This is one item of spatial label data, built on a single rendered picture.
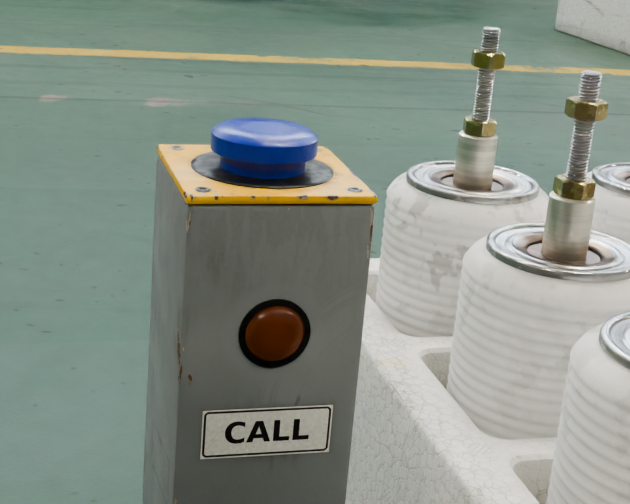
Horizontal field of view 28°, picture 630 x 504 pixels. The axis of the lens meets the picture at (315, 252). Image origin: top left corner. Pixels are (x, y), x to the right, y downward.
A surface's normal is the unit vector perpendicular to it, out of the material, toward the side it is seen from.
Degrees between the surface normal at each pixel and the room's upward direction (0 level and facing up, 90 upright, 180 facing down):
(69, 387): 0
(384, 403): 90
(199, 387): 90
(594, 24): 90
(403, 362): 0
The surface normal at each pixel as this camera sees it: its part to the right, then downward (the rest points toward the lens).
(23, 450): 0.08, -0.94
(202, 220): 0.26, 0.33
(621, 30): -0.93, 0.04
